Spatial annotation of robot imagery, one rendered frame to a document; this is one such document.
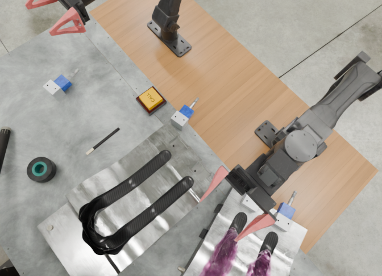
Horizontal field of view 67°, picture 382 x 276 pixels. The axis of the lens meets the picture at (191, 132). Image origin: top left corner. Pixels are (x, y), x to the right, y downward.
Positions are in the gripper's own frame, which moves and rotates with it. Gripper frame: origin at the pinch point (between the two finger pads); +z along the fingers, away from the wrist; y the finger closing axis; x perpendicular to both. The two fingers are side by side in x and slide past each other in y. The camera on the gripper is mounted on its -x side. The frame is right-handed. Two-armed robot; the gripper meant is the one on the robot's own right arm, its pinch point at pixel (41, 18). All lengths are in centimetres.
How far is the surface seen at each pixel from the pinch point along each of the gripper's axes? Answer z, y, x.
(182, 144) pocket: -11, 38, 34
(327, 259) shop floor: -44, 129, 121
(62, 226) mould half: 32, 33, 34
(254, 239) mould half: -7, 74, 34
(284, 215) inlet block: -19, 76, 33
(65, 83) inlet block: 4.7, -6.4, 35.9
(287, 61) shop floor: -126, 25, 122
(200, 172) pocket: -9, 48, 34
